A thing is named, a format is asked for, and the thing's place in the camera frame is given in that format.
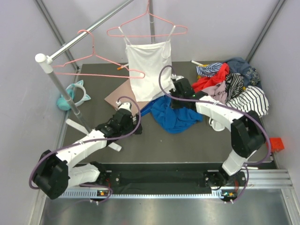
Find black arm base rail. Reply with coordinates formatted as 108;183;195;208
90;163;246;195

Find pink wire hanger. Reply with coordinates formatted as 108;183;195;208
52;29;146;79

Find orange red box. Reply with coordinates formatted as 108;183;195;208
270;137;285;153

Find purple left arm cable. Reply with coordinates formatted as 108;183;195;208
28;96;142;190

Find blue white striped cloth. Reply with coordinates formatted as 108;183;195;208
196;62;223;77

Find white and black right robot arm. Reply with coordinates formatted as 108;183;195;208
170;75;266;186

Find brown cardboard sheet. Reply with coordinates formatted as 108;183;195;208
105;80;147;109

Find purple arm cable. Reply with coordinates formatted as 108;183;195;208
28;96;142;190
158;65;273;166

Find pink hanger with white top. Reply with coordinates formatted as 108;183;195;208
106;0;188;38

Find white cloth near arm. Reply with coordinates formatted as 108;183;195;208
209;118;225;132

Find blue tank top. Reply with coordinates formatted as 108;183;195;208
150;96;203;134

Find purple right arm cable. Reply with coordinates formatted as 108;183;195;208
158;65;273;166

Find grey blue denim garment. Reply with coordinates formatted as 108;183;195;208
223;57;262;88

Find white clothes rack frame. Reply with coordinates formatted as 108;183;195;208
34;0;182;152

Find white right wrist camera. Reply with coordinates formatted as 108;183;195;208
171;74;184;82

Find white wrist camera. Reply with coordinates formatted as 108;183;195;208
171;74;184;82
116;101;132;113

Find teal cat ear headphones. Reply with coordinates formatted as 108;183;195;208
56;80;91;111

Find white camisole top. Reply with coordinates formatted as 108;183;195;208
123;27;175;102

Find black white striped shirt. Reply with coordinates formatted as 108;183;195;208
225;73;270;118

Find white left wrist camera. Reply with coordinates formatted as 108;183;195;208
116;101;132;113

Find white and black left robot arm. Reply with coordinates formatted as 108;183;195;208
29;108;142;199

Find red garment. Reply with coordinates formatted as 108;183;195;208
192;63;229;92

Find pale pink garment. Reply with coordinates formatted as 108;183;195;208
202;81;227;104

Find white marker near clothes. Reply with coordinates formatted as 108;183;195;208
191;60;205;67

